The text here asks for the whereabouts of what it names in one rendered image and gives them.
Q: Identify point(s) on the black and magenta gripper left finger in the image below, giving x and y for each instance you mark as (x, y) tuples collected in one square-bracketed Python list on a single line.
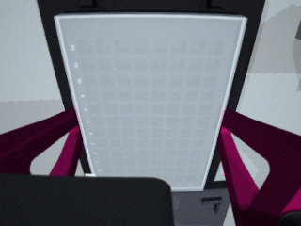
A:
[(19, 147)]

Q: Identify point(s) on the black rectangular plate nest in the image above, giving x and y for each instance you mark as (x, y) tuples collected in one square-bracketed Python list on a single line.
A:
[(252, 9)]

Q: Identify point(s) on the grey bench mat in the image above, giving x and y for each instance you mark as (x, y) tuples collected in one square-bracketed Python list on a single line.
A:
[(271, 91)]

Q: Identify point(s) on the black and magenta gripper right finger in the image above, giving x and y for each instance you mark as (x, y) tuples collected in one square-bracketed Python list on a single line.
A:
[(281, 191)]

